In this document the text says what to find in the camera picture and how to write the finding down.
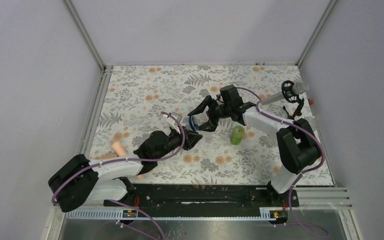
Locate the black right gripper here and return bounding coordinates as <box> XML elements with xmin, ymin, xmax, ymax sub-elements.
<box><xmin>188</xmin><ymin>95</ymin><xmax>232</xmax><ymax>133</ymax></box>

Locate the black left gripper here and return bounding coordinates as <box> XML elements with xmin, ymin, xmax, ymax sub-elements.
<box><xmin>155</xmin><ymin>124</ymin><xmax>203</xmax><ymax>160</ymax></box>

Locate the green pill bottle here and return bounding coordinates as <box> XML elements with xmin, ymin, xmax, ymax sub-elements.
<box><xmin>230</xmin><ymin>125</ymin><xmax>245</xmax><ymax>146</ymax></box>

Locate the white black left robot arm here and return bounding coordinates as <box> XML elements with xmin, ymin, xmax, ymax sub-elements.
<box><xmin>48</xmin><ymin>128</ymin><xmax>203</xmax><ymax>213</ymax></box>

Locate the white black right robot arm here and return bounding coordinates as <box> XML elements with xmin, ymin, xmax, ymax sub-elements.
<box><xmin>187</xmin><ymin>85</ymin><xmax>325</xmax><ymax>206</ymax></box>

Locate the floral patterned table mat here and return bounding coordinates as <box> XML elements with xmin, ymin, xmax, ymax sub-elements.
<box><xmin>80</xmin><ymin>64</ymin><xmax>335</xmax><ymax>187</ymax></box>

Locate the wooden stick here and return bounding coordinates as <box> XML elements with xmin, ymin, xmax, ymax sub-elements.
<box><xmin>94</xmin><ymin>153</ymin><xmax>119</xmax><ymax>160</ymax></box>

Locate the silver microphone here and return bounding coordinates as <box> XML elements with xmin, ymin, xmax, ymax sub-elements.
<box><xmin>261</xmin><ymin>80</ymin><xmax>309</xmax><ymax>106</ymax></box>

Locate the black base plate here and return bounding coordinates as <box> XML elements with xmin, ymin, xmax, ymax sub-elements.
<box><xmin>120</xmin><ymin>183</ymin><xmax>300</xmax><ymax>218</ymax></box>

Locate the aluminium rail frame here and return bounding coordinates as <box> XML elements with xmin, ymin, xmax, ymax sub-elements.
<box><xmin>57</xmin><ymin>184</ymin><xmax>352</xmax><ymax>218</ymax></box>

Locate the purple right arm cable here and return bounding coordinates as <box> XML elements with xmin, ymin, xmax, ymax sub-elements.
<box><xmin>235</xmin><ymin>86</ymin><xmax>330</xmax><ymax>238</ymax></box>

